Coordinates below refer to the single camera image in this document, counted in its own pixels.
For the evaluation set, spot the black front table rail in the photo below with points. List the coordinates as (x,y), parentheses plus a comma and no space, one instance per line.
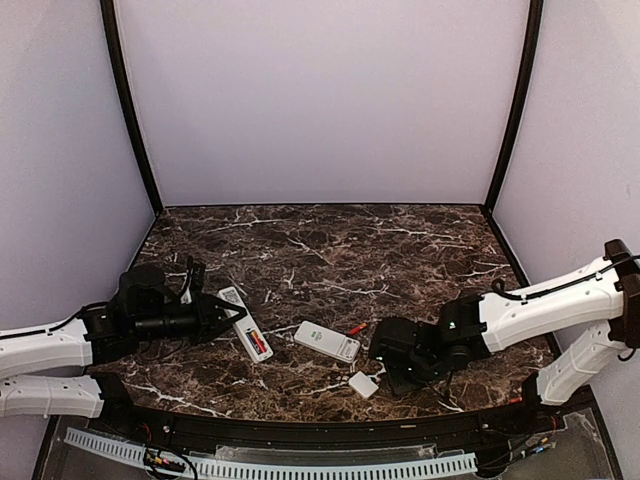
(481,429)

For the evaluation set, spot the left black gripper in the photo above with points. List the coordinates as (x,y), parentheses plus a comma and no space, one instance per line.
(208,325)

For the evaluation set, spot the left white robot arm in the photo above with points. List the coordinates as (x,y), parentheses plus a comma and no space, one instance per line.
(143,309)

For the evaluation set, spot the white remote green buttons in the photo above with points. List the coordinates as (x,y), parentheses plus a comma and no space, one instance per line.
(327,342)

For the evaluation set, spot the red yellow battery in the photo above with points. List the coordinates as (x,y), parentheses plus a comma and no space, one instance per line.
(357,329)

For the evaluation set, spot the left black frame post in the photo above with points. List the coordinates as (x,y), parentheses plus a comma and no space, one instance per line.
(128,109)

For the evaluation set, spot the red orange battery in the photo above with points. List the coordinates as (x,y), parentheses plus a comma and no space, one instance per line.
(260,341)

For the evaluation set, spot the right black frame post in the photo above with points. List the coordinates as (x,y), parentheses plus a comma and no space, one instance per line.
(521,88)

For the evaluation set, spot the white slotted cable duct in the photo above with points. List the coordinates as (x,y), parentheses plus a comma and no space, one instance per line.
(253,463)

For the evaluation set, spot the white battery cover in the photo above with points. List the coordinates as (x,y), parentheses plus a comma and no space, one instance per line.
(363,385)

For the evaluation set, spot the black frame post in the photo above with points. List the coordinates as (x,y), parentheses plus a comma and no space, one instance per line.
(128,109)
(521,88)

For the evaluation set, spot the blue purple battery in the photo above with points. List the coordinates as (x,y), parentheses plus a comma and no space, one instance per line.
(253,342)

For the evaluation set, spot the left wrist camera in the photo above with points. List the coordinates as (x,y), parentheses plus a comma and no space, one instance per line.
(194,281)

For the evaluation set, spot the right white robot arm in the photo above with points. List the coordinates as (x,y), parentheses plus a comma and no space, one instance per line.
(603,295)

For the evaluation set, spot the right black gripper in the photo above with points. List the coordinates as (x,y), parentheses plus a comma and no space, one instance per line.
(400,385)

